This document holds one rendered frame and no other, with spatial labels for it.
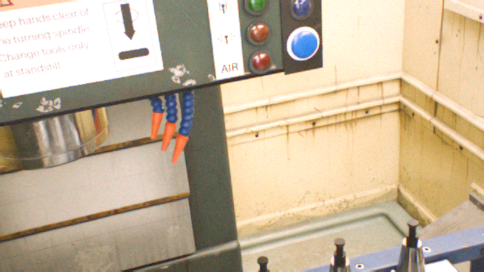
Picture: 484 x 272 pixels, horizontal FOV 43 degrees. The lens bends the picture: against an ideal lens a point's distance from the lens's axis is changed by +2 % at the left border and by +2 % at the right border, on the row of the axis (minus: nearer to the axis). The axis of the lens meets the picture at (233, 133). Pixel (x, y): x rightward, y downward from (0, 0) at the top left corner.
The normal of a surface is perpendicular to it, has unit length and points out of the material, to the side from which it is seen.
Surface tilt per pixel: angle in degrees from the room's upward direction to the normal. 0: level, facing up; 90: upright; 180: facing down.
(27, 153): 90
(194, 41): 90
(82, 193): 90
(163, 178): 90
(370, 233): 0
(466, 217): 24
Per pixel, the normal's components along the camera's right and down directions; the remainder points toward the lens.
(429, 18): -0.96, 0.20
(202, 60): 0.26, 0.42
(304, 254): -0.10, -0.89
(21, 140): -0.06, 0.46
